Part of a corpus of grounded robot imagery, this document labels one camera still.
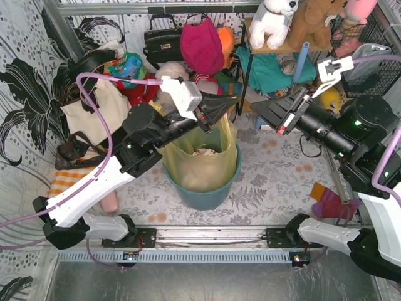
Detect black leather handbag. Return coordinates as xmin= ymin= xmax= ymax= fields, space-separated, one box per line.
xmin=143 ymin=14 xmax=184 ymax=70

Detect white shoes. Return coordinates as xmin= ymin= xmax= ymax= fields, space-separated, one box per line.
xmin=244 ymin=89 xmax=276 ymax=103

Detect pink plush toy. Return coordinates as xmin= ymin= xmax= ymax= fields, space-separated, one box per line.
xmin=333 ymin=0 xmax=377 ymax=58

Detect crumpled paper trash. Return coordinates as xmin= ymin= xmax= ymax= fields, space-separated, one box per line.
xmin=192 ymin=148 xmax=219 ymax=156

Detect black metal shelf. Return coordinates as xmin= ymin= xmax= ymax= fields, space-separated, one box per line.
xmin=234 ymin=17 xmax=342 ymax=116

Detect brown patterned bag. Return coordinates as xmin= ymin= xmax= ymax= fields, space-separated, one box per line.
xmin=55 ymin=131 xmax=107 ymax=170

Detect cream canvas tote bag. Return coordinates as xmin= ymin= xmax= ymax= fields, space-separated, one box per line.
xmin=60 ymin=75 xmax=133 ymax=147

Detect silver foil pouch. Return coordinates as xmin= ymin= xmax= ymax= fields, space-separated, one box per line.
xmin=343 ymin=43 xmax=392 ymax=82

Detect black wire basket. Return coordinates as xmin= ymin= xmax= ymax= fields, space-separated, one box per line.
xmin=331 ymin=14 xmax=400 ymax=98

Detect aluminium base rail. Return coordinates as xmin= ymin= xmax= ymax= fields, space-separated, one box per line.
xmin=84 ymin=224 xmax=345 ymax=250

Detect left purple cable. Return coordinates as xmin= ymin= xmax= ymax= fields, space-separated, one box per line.
xmin=0 ymin=72 xmax=164 ymax=270

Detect colourful printed bag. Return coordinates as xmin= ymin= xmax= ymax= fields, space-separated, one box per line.
xmin=103 ymin=52 xmax=147 ymax=80

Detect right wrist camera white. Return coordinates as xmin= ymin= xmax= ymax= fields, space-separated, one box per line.
xmin=311 ymin=56 xmax=354 ymax=98

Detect orange checked cloth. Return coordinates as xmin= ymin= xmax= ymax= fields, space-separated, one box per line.
xmin=48 ymin=167 xmax=94 ymax=198

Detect teal folded cloth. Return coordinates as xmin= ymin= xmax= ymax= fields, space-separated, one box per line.
xmin=236 ymin=46 xmax=316 ymax=93

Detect purple orange sock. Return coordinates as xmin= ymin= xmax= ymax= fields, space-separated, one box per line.
xmin=310 ymin=182 xmax=361 ymax=220

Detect brown teddy bear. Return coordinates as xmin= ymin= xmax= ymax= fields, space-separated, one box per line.
xmin=288 ymin=0 xmax=348 ymax=49

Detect yellow trash bag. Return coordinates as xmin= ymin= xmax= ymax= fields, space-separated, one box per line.
xmin=159 ymin=114 xmax=237 ymax=192

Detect pink case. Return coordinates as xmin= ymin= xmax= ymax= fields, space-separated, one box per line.
xmin=100 ymin=191 xmax=119 ymax=214

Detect teal trash bin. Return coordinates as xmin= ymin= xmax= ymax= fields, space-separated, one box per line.
xmin=163 ymin=144 xmax=242 ymax=211

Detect magenta fabric bag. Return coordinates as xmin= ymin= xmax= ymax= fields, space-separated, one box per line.
xmin=180 ymin=17 xmax=224 ymax=76

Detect black hat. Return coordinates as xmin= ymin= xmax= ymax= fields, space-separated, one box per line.
xmin=68 ymin=49 xmax=116 ymax=82

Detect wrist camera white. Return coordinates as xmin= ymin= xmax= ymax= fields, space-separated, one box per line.
xmin=160 ymin=76 xmax=203 ymax=120
xmin=311 ymin=56 xmax=354 ymax=98

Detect pink plush doll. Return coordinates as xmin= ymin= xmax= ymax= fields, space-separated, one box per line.
xmin=192 ymin=73 xmax=223 ymax=95

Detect yellow plush duck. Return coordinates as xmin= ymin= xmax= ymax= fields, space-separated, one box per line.
xmin=317 ymin=87 xmax=341 ymax=114

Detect blue floor sweeper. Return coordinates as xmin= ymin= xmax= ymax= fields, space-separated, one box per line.
xmin=256 ymin=41 xmax=310 ymax=130

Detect white plush dog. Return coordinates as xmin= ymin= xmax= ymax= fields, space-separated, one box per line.
xmin=249 ymin=0 xmax=298 ymax=50

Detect rainbow striped cloth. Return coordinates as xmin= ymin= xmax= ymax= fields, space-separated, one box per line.
xmin=214 ymin=71 xmax=243 ymax=95

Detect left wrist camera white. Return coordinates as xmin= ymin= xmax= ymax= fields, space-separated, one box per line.
xmin=160 ymin=76 xmax=203 ymax=120

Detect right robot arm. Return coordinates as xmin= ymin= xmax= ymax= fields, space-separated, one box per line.
xmin=251 ymin=87 xmax=400 ymax=282

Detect orange plush toy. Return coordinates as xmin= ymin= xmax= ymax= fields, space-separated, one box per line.
xmin=217 ymin=27 xmax=235 ymax=69

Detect red cloth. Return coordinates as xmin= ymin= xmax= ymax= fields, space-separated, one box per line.
xmin=119 ymin=85 xmax=159 ymax=107

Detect cream plush lamb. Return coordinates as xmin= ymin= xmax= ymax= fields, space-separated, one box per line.
xmin=155 ymin=61 xmax=189 ymax=106

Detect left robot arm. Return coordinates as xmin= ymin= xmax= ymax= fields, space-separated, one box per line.
xmin=33 ymin=93 xmax=241 ymax=250

